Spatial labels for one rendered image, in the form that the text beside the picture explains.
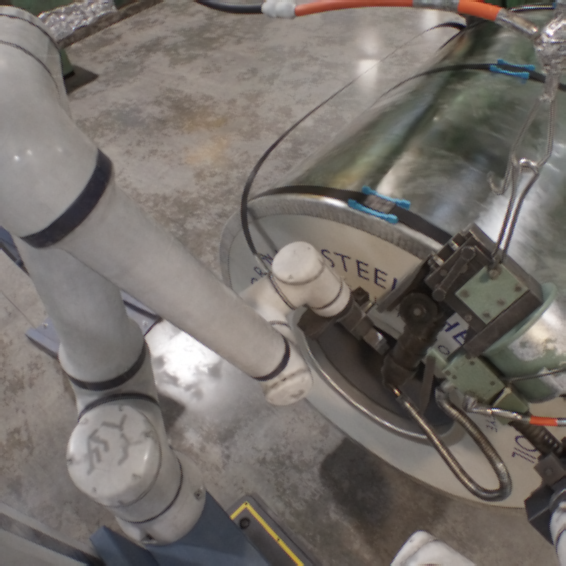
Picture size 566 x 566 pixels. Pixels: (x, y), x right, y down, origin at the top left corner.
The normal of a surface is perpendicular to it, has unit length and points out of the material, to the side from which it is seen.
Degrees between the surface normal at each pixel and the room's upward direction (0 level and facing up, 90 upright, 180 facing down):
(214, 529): 0
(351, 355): 39
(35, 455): 0
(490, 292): 58
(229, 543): 0
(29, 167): 69
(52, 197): 83
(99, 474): 10
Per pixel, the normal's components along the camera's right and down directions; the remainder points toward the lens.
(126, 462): 0.00, -0.58
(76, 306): 0.29, 0.68
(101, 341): 0.52, 0.62
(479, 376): -0.45, 0.23
